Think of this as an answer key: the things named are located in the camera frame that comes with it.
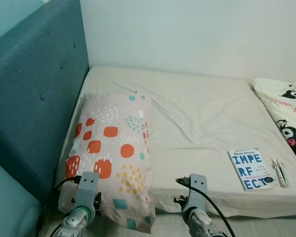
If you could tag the pink pillow with orange spots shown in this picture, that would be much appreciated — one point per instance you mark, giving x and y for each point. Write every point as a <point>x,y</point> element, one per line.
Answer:
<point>113,133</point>

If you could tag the white book with blue letters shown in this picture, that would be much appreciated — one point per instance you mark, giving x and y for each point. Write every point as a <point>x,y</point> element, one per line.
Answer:
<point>251,168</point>

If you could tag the cream cartoon print blanket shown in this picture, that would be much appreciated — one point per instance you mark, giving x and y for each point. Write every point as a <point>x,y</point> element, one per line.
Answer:
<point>286,113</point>

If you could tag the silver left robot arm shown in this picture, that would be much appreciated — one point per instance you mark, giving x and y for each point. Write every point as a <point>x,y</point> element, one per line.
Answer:
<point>76,224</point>

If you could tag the bed with cream sheet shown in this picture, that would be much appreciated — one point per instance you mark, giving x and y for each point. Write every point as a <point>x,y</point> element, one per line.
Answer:
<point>202,113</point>

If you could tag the teal upholstered headboard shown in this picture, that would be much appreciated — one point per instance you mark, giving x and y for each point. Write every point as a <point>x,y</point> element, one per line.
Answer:
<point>34,74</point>

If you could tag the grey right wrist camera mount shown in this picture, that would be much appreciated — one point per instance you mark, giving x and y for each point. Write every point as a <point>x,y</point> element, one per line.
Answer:
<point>197,190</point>

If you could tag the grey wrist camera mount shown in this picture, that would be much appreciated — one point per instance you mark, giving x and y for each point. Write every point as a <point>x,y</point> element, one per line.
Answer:
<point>197,190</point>
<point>87,185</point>

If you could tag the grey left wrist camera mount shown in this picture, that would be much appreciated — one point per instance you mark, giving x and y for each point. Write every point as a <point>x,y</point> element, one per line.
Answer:
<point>87,185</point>

